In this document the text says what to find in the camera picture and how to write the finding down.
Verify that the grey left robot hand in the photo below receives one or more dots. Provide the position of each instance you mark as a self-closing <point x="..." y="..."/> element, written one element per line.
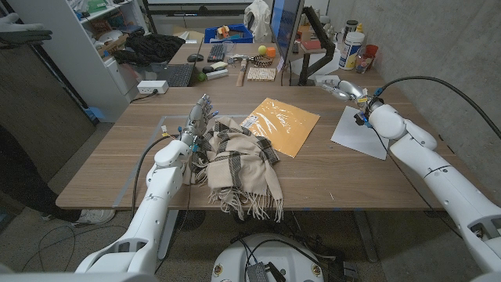
<point x="195" y="120"/>

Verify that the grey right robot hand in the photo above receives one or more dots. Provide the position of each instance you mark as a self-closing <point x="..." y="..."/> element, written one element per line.
<point x="350" y="90"/>

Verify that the person gloved hand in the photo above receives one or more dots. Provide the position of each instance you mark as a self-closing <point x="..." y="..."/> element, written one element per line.
<point x="21" y="34"/>

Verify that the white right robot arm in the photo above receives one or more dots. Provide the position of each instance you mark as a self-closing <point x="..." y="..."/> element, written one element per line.
<point x="442" y="176"/>

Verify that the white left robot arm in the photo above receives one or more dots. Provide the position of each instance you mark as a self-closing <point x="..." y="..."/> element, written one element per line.
<point x="152" y="207"/>

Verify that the beige plaid fringed scarf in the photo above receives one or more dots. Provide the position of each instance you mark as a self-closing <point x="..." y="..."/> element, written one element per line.
<point x="242" y="168"/>

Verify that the yellow padded envelope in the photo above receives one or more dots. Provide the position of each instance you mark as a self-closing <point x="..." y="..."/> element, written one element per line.
<point x="285" y="125"/>

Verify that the clear drinking glass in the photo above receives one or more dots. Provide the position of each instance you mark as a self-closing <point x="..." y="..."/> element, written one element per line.
<point x="363" y="64"/>

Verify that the white box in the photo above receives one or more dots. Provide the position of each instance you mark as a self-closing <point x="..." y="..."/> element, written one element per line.
<point x="319" y="77"/>

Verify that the white wipes canister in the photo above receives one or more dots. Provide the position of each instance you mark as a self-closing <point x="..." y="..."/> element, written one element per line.
<point x="350" y="51"/>

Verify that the small green ball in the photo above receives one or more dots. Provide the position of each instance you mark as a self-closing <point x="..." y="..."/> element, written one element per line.
<point x="201" y="77"/>

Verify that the white paper sheet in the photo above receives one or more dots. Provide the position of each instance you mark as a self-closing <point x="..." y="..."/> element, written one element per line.
<point x="356" y="135"/>

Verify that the red cup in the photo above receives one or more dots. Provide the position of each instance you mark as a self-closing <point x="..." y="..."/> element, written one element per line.
<point x="372" y="50"/>

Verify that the black laptop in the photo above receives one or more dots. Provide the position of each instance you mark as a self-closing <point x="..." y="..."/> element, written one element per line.
<point x="176" y="75"/>

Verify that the white rectangular block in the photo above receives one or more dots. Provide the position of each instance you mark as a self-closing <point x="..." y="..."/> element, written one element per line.
<point x="217" y="74"/>

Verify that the white power strip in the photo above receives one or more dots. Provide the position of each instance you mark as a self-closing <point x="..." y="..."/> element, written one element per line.
<point x="150" y="87"/>

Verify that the white shelf unit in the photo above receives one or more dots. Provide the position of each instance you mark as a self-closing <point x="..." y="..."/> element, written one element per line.
<point x="74" y="58"/>

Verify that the black computer mouse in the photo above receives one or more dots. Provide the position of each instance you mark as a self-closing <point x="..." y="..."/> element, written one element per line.
<point x="195" y="58"/>

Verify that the dark lid bottle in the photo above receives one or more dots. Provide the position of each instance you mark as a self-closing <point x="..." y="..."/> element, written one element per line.
<point x="350" y="26"/>

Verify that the small black keyboard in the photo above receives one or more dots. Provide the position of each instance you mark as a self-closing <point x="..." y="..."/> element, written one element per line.
<point x="216" y="53"/>

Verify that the woven bamboo mat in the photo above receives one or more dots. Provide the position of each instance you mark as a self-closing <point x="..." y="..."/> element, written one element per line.
<point x="261" y="74"/>

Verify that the black clothing pile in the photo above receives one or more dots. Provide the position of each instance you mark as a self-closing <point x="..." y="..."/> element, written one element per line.
<point x="152" y="48"/>

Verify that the orange cube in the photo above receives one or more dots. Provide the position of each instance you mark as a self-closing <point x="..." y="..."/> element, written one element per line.
<point x="271" y="52"/>

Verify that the computer monitor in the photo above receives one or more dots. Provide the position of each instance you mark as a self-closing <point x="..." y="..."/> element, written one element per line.
<point x="285" y="23"/>

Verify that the blue plastic bin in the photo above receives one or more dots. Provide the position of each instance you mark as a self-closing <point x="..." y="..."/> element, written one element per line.
<point x="244" y="38"/>

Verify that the yellow-green tennis ball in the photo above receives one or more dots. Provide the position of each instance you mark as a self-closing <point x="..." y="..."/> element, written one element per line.
<point x="262" y="50"/>

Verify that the black round fan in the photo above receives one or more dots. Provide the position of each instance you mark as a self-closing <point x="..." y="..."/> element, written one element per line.
<point x="191" y="219"/>

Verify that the blue plastic piece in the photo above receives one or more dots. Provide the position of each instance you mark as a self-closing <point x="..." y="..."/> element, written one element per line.
<point x="95" y="113"/>

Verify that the white plastic bag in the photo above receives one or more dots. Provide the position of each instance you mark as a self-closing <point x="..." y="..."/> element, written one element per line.
<point x="258" y="19"/>

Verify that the grey table leg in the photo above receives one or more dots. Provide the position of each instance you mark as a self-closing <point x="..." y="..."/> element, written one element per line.
<point x="366" y="237"/>
<point x="166" y="239"/>

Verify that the white sneaker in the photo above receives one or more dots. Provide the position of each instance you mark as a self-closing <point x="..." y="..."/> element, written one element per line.
<point x="94" y="216"/>

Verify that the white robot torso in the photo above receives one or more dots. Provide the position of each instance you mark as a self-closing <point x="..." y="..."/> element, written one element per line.
<point x="235" y="258"/>

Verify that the person dark trouser leg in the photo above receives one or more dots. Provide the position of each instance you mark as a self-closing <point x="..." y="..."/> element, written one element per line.
<point x="27" y="180"/>

